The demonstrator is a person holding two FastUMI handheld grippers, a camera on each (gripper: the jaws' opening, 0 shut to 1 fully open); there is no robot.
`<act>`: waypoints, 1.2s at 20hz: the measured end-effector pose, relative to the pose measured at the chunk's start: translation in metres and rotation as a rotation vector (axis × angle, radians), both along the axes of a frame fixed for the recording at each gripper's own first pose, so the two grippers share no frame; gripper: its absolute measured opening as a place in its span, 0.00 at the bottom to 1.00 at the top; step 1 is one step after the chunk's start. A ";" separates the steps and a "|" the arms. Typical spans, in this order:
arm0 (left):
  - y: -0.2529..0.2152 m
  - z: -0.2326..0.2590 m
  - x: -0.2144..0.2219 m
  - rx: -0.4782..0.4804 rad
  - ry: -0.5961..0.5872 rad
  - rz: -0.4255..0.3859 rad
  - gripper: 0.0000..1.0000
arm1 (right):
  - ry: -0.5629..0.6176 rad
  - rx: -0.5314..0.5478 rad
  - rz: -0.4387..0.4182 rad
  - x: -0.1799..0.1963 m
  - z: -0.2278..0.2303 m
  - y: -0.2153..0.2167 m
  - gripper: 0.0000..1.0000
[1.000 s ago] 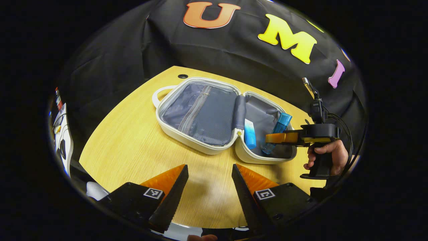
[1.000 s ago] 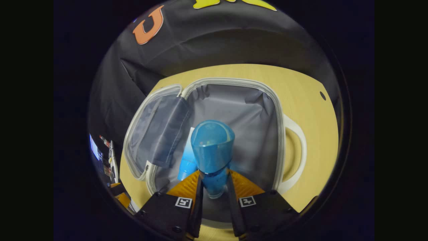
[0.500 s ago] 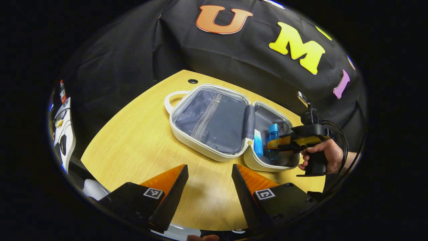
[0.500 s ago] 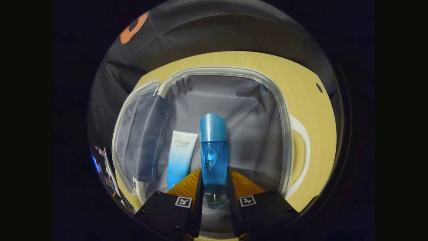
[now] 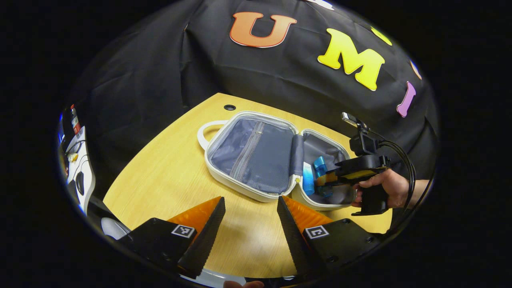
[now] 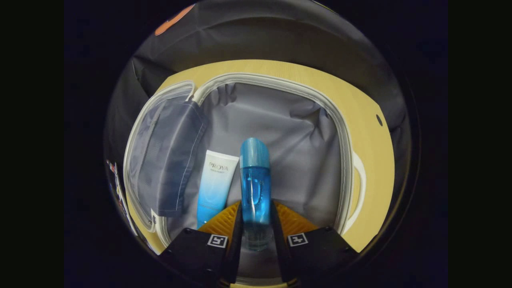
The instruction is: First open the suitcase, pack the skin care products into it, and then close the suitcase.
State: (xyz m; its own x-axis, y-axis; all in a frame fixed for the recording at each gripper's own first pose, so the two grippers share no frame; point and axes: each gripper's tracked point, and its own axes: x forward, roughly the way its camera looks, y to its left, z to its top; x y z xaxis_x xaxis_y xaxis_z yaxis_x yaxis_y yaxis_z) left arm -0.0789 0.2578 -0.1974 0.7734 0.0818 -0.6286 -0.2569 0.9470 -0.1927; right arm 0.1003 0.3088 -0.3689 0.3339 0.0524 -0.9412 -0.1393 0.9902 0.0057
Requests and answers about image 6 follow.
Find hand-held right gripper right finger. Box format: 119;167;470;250
271;200;358;282

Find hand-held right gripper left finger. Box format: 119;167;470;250
160;200;244;285

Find blue skin care bottle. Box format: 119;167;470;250
239;137;272;252

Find blue white skin care tube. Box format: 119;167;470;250
196;150;240;229

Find white suitcase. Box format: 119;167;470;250
123;72;366;280

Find black backdrop cloth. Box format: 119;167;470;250
104;0;412;224

